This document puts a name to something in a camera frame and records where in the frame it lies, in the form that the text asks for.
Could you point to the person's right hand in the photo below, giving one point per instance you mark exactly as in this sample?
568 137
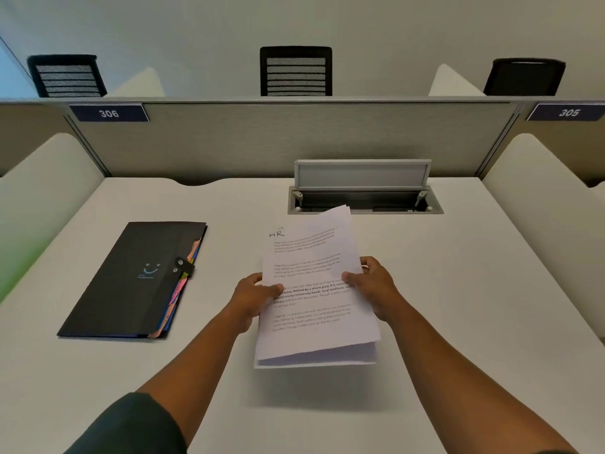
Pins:
380 293

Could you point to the person's left hand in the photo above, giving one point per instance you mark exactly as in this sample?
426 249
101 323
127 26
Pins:
253 302

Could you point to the thin white paper bundle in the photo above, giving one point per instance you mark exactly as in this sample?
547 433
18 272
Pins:
312 326

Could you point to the black expanding folder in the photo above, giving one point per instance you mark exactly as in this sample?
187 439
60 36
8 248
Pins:
123 288

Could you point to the person's right forearm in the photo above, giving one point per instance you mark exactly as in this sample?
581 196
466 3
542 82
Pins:
463 382

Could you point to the person's left forearm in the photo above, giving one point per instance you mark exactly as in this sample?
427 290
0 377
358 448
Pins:
189 373

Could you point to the grey fabric partition panel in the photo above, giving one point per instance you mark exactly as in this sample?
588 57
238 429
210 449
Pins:
236 141

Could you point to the green left sleeve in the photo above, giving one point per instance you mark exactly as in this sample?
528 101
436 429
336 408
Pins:
127 427

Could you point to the white side desk divider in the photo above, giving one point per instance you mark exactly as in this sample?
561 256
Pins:
42 203
543 217

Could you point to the beige partition panel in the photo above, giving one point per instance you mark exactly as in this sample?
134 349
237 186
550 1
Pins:
567 146
33 132

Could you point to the blue desk number sign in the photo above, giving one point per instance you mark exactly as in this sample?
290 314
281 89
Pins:
568 112
108 113

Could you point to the black mesh office chair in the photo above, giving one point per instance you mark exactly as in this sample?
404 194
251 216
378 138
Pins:
61 59
295 51

